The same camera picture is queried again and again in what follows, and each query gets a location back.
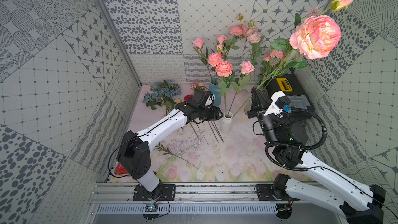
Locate black toolbox yellow latch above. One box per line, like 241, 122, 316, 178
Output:
266, 73, 315, 124

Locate pink carnation stem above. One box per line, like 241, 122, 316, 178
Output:
154, 144, 202, 172

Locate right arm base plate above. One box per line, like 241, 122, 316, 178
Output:
255, 184, 298, 201

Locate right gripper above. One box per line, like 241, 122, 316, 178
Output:
248, 88, 281, 147

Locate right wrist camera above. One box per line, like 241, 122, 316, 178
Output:
264, 91, 291, 118

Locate blue cylindrical vase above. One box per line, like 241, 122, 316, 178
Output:
209, 78, 221, 107

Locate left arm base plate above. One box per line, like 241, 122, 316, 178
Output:
133, 183, 176, 201

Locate bunch of artificial flowers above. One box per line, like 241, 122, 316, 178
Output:
138, 80, 209, 150

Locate white ribbed vase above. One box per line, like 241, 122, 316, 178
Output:
220, 112, 233, 135

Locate pink rose stem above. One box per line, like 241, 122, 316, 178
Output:
193, 38, 213, 80
216, 35, 229, 54

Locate pink rose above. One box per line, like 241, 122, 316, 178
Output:
229, 61, 255, 116

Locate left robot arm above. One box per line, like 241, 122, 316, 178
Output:
113, 89, 223, 200

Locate large peony stem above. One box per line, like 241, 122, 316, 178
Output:
256, 0, 354, 89

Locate aluminium rail frame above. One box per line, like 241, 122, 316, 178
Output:
88, 181, 344, 205

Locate pink peony flower stem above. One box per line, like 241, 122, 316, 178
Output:
223, 13, 248, 60

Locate red pipe wrench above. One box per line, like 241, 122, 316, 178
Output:
114, 164, 129, 176

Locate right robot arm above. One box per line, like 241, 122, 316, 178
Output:
247, 87, 387, 224

